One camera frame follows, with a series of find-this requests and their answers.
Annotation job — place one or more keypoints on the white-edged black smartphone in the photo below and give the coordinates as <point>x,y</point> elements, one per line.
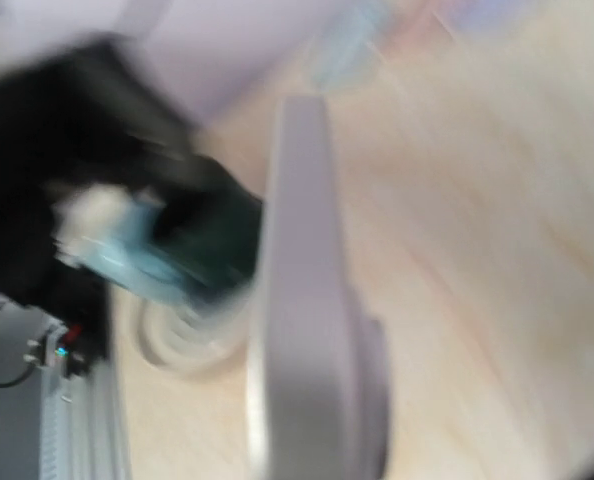
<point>318,382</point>

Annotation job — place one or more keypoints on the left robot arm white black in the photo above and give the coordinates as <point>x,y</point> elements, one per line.
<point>78,116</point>

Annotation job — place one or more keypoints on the dark green mug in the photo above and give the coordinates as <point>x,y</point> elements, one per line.
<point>209,227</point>

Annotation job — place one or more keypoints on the grey collapsible silicone bowl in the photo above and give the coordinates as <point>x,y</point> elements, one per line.
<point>189,339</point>

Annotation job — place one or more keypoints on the light blue mug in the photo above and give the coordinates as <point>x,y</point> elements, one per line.
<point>106,230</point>

